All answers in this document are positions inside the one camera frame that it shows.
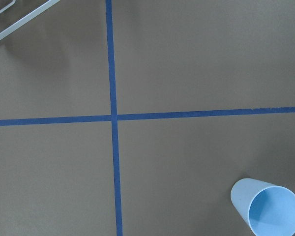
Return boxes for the light blue plastic cup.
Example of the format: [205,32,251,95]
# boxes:
[230,178,295,236]

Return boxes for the white wire cup rack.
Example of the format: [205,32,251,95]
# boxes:
[0,0,59,41]

